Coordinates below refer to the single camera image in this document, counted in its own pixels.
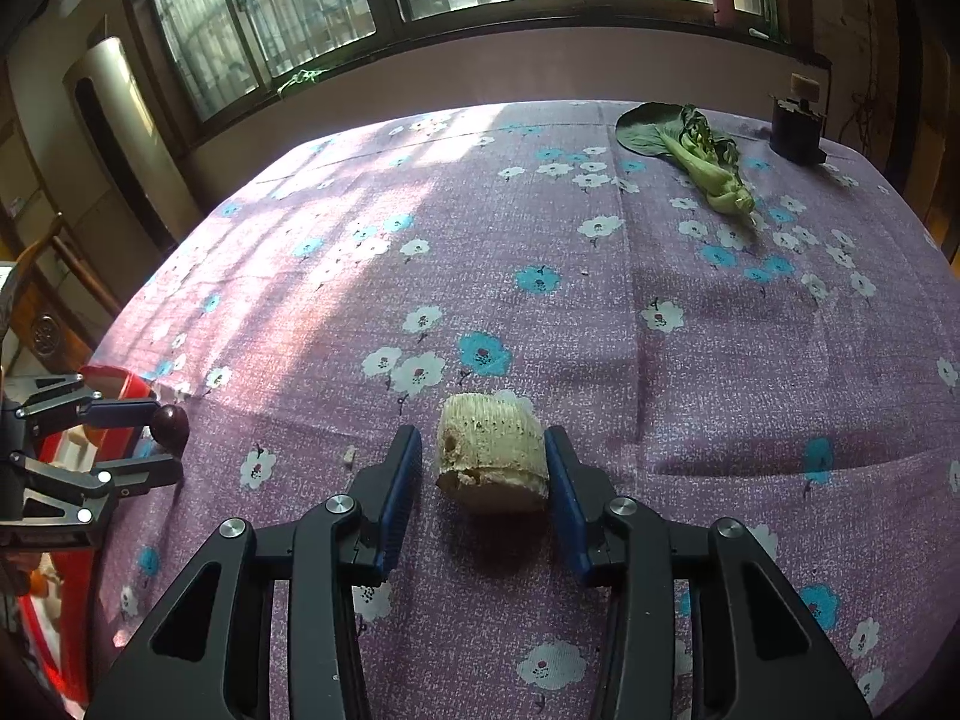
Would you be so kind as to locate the red rimmed white tray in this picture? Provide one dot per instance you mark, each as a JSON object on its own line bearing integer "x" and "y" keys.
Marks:
{"x": 112, "y": 382}

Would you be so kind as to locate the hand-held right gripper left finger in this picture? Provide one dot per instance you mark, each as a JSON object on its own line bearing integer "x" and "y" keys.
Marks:
{"x": 397, "y": 487}

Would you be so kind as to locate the purple floral tablecloth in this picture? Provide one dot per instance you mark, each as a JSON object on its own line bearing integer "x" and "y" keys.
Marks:
{"x": 600, "y": 360}

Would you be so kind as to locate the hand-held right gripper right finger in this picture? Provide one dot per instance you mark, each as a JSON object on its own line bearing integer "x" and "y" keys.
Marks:
{"x": 562, "y": 495}

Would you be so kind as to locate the black box device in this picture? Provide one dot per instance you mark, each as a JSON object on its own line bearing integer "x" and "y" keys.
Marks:
{"x": 795, "y": 135}

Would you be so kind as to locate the wooden chair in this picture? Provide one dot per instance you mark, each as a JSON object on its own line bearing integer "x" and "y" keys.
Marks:
{"x": 45, "y": 330}

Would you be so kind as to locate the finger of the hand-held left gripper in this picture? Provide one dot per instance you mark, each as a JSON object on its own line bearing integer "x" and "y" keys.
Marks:
{"x": 112, "y": 412}
{"x": 139, "y": 474}

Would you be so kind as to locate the white standing air conditioner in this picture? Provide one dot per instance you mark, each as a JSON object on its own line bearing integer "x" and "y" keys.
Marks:
{"x": 112, "y": 142}

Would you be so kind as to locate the green bottle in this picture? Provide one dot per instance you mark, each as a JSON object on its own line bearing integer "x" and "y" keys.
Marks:
{"x": 769, "y": 11}

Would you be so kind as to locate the green bok choy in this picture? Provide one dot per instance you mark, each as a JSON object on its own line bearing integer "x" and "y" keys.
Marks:
{"x": 709, "y": 165}

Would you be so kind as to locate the barred window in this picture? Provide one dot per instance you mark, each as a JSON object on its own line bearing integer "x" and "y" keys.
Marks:
{"x": 300, "y": 7}

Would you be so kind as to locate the dark plum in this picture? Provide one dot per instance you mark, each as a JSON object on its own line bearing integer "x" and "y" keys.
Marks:
{"x": 171, "y": 424}

